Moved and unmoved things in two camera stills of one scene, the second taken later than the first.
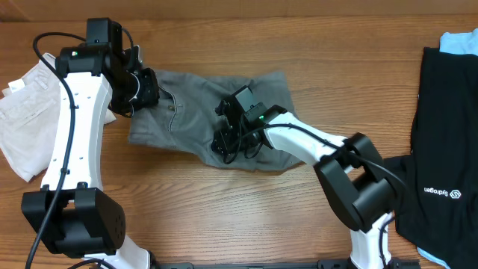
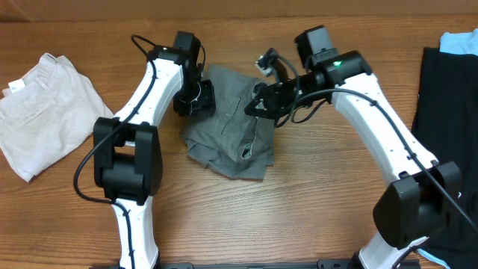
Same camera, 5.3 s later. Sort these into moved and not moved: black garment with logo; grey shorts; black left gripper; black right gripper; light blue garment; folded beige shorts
Moved: grey shorts; black left gripper; black right gripper
Not moved: light blue garment; black garment with logo; folded beige shorts
